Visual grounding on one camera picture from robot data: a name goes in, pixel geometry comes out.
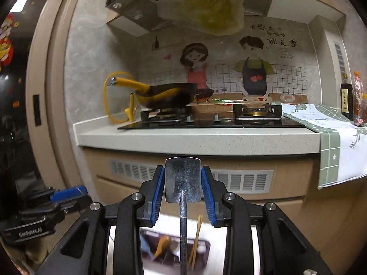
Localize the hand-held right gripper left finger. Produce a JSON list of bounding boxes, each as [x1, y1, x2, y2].
[[36, 165, 166, 275]]

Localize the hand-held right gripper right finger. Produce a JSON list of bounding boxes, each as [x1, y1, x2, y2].
[[201, 165, 334, 275]]

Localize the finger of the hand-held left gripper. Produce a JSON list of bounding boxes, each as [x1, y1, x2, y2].
[[56, 196, 93, 217], [43, 186, 88, 206]]

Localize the metal spatula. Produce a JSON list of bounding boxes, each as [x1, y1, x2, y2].
[[165, 157, 202, 275]]

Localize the wooden chopstick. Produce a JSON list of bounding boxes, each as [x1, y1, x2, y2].
[[190, 215, 202, 267], [193, 216, 204, 265]]

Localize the wooden spoon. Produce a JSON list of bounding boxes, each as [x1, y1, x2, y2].
[[153, 234, 170, 262]]

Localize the purple plastic container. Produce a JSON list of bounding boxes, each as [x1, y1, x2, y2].
[[139, 227, 212, 271]]

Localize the white textured table cloth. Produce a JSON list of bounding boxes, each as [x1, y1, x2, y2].
[[107, 212, 260, 275]]

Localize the white vent grille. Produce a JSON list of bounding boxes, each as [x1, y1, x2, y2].
[[110, 159, 274, 193]]

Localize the speckled kitchen countertop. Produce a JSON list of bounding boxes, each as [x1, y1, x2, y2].
[[73, 115, 322, 156]]

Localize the black glass gas stove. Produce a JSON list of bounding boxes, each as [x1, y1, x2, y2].
[[117, 103, 307, 130]]

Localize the beige kitchen cabinet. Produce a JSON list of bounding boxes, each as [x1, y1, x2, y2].
[[82, 146, 323, 224]]

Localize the yellow rimmed glass lid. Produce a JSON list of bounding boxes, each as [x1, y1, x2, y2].
[[104, 71, 139, 124]]

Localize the black rectangular plate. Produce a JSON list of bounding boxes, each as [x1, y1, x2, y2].
[[33, 94, 42, 126]]

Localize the green checked white cloth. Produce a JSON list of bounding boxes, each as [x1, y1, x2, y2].
[[271, 102, 367, 190]]

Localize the red festive window sticker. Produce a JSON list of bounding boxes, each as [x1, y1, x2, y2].
[[0, 13, 15, 73]]

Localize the dark sauce bottle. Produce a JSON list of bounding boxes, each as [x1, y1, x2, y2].
[[341, 74, 354, 121]]

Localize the clear plastic bottle red label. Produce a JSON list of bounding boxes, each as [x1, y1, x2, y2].
[[353, 71, 365, 127]]

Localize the steel range hood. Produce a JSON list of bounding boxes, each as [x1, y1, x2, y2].
[[105, 0, 278, 38]]

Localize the stained yellowish protective sheet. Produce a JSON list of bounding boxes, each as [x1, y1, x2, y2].
[[148, 0, 248, 35]]

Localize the black wok with yellow handle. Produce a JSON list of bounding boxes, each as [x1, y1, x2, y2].
[[107, 77, 199, 111]]

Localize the beige door frame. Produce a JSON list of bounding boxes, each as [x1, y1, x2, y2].
[[25, 0, 88, 191]]

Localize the cartoon wall sticker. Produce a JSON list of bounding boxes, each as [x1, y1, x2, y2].
[[138, 20, 311, 105]]

